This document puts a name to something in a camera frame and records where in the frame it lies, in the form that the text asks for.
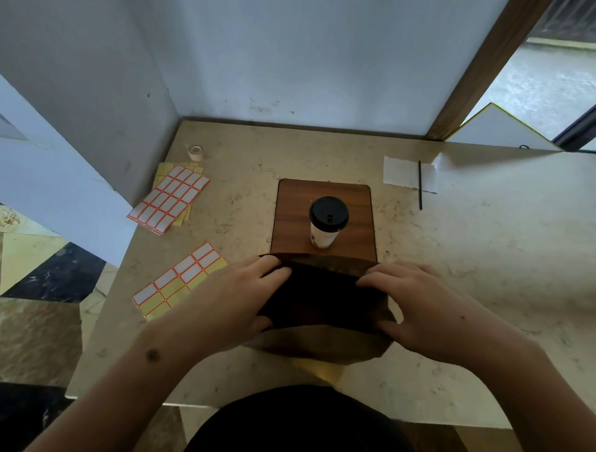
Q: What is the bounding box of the person's left hand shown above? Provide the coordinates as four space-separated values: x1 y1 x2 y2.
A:
181 255 292 367

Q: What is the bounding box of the person's right hand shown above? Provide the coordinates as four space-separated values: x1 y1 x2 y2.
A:
356 261 531 369

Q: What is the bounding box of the brown paper bag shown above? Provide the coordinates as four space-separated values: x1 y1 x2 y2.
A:
242 253 397 366

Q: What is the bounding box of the person's left forearm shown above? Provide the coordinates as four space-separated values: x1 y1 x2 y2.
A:
25 303 205 452

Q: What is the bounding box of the person's right forearm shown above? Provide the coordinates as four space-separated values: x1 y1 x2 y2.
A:
475 326 596 452

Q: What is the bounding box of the brown wooden board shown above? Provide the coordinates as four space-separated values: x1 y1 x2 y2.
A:
270 178 378 263

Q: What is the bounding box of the partly used red-bordered label sheet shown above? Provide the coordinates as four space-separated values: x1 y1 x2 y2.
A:
132 241 229 322

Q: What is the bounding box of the white cup with black lid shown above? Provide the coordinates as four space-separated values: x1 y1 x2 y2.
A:
309 196 350 250

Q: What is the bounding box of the white paper sheet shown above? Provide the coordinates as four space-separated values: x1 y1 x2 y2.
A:
383 156 439 194

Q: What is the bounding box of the person's black shirt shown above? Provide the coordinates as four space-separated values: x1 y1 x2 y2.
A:
184 384 416 452

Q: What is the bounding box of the full red-bordered label sheet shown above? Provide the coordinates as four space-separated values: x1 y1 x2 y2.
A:
127 164 211 236

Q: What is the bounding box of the yellow backing sheet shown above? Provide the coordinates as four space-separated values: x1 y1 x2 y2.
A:
153 161 205 227

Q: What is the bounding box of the white board with yellow edge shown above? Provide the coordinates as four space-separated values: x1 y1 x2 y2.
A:
445 102 562 152

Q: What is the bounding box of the dark metal door frame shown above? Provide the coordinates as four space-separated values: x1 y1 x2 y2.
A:
553 105 596 153

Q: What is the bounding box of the brown wooden post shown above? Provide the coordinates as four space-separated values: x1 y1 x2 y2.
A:
425 0 555 141

